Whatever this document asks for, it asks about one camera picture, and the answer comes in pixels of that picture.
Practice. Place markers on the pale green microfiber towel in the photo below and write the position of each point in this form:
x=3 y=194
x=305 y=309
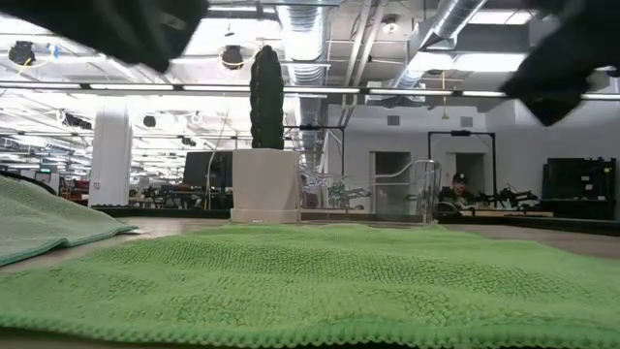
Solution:
x=43 y=223

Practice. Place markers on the bright green microfiber towel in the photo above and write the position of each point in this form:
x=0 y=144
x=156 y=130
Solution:
x=310 y=286

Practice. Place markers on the black background robot arm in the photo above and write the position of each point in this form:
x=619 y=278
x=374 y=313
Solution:
x=508 y=196

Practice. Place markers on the round black ceiling fixture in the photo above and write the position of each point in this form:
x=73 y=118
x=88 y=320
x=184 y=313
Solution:
x=21 y=52
x=149 y=121
x=232 y=56

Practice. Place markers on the white pillar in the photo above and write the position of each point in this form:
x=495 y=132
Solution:
x=110 y=155

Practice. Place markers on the black background cabinet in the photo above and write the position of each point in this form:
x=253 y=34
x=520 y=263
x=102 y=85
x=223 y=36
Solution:
x=579 y=184

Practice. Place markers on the black background monitor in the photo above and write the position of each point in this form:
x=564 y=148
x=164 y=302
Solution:
x=198 y=169

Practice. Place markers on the person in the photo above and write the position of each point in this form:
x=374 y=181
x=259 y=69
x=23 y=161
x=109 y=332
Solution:
x=457 y=191

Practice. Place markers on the clear plastic tray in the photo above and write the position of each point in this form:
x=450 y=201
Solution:
x=412 y=184

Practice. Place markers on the white hexagonal plant pot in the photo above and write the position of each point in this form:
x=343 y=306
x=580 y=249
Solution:
x=265 y=184

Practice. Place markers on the smooth silver ventilation duct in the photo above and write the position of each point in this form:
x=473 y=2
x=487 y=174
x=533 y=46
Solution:
x=450 y=19

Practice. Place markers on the black metal gantry frame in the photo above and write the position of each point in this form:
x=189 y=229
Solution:
x=460 y=133
x=315 y=127

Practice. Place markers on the corrugated silver ventilation duct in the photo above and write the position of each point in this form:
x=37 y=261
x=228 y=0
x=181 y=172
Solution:
x=304 y=39

